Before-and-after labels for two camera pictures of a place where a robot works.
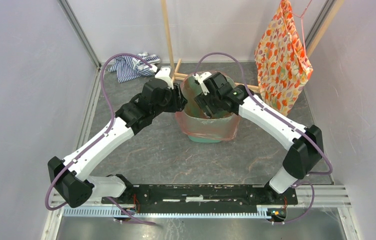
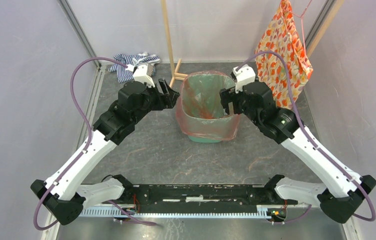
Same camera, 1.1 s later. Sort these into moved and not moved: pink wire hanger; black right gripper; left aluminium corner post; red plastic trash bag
Moved: black right gripper
Not moved: pink wire hanger; left aluminium corner post; red plastic trash bag
